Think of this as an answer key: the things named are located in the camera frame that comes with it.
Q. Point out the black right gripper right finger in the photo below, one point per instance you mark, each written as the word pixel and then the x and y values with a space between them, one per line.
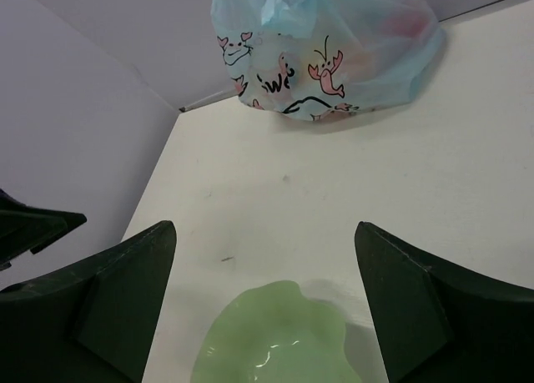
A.
pixel 437 321

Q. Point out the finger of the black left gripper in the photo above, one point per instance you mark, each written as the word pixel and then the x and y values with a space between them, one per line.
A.
pixel 25 228

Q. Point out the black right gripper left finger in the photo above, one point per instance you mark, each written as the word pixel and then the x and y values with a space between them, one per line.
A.
pixel 91 321

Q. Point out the blue printed plastic bag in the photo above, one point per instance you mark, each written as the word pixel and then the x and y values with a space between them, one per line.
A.
pixel 308 59

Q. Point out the green scalloped glass bowl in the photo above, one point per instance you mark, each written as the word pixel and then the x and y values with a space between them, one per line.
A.
pixel 273 333

